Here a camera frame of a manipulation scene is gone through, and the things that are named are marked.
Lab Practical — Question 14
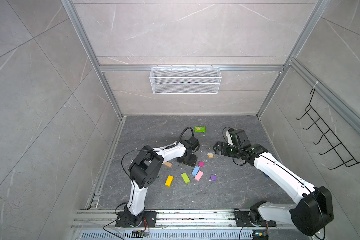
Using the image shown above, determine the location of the black wire hook rack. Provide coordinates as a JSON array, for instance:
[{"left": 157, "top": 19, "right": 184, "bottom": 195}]
[{"left": 296, "top": 89, "right": 360, "bottom": 170}]

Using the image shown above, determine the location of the yellow arch block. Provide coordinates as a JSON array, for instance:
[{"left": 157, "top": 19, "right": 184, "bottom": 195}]
[{"left": 165, "top": 175, "right": 174, "bottom": 188}]

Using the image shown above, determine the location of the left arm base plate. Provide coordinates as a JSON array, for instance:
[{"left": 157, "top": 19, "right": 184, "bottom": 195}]
[{"left": 115, "top": 211, "right": 157, "bottom": 228}]

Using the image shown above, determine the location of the white wire mesh basket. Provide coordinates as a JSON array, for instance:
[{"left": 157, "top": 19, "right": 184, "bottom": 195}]
[{"left": 150, "top": 67, "right": 222, "bottom": 95}]

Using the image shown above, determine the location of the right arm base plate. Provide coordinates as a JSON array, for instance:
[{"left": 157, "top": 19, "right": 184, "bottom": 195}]
[{"left": 233, "top": 209, "right": 277, "bottom": 228}]

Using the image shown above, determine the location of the pink block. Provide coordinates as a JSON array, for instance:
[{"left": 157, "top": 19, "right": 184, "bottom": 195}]
[{"left": 195, "top": 171, "right": 204, "bottom": 181}]

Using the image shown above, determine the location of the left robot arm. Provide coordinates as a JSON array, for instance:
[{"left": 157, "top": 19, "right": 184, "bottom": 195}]
[{"left": 124, "top": 127, "right": 200, "bottom": 227}]

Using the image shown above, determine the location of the lime green block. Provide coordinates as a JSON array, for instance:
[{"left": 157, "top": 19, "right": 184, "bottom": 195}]
[{"left": 181, "top": 173, "right": 191, "bottom": 184}]

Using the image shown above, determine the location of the light blue block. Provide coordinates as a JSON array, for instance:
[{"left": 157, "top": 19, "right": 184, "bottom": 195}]
[{"left": 192, "top": 166, "right": 200, "bottom": 176}]

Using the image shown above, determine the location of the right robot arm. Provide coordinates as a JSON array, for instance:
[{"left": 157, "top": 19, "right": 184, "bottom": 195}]
[{"left": 213, "top": 127, "right": 334, "bottom": 237}]

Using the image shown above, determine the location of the green snack packet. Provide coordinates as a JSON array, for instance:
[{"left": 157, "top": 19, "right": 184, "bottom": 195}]
[{"left": 195, "top": 127, "right": 206, "bottom": 133}]

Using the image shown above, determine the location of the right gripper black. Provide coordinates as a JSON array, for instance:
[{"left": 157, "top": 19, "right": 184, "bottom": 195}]
[{"left": 212, "top": 141, "right": 241, "bottom": 158}]

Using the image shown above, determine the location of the aluminium mounting rail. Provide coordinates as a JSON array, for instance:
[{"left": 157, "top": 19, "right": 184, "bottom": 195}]
[{"left": 68, "top": 208, "right": 319, "bottom": 240}]

